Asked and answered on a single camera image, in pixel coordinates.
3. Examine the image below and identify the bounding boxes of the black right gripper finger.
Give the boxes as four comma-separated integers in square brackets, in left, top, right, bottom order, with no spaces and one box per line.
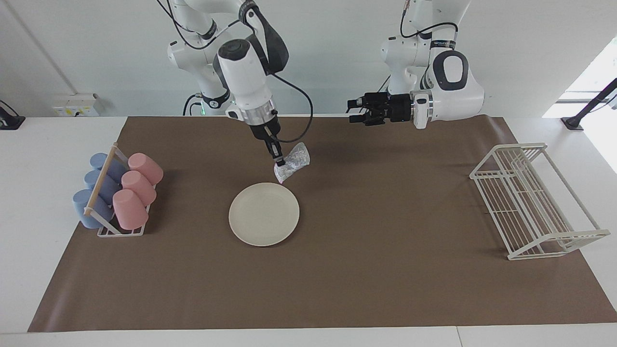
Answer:
[271,138,286,167]
[264,139,280,167]

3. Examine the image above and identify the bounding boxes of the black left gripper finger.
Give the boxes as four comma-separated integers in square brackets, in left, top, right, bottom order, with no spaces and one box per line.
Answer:
[349,110,386,127]
[348,93,386,109]

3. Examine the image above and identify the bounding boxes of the cream round plate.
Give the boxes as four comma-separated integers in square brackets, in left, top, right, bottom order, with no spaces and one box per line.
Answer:
[228,182,300,247]

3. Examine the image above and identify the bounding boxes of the pink cup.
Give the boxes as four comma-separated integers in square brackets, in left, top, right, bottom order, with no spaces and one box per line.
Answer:
[128,153,164,186]
[121,170,158,207]
[112,189,149,230]

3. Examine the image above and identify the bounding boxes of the brown table mat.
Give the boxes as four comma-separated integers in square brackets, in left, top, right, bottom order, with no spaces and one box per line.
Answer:
[27,116,617,333]

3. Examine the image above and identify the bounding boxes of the blue cup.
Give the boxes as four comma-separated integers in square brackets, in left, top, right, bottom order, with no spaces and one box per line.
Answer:
[90,153,128,184]
[72,189,115,229]
[84,170,121,205]

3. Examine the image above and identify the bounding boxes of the cup holder with wooden dowel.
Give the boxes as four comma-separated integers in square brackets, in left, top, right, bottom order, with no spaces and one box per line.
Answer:
[83,143,157,238]

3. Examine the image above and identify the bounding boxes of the black table clamp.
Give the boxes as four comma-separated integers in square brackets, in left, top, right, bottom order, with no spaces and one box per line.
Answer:
[0,100,26,131]

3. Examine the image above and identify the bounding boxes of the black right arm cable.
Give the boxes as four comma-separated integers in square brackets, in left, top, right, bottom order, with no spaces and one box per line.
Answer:
[243,0,314,144]

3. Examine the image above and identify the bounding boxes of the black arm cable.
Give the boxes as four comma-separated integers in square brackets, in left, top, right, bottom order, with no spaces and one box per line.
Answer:
[400,0,458,39]
[243,0,314,144]

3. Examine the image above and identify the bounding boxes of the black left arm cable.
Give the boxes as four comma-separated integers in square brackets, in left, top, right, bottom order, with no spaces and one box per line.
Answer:
[400,0,458,39]

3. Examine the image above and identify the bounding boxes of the black right base cable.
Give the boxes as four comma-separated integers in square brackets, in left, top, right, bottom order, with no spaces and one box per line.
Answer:
[182,93,205,117]

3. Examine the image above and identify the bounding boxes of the white wall socket box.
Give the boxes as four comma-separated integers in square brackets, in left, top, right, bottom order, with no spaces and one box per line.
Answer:
[52,93,101,117]

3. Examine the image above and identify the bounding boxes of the white wire rack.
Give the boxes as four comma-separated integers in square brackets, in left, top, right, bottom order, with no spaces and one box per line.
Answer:
[469,143,611,261]

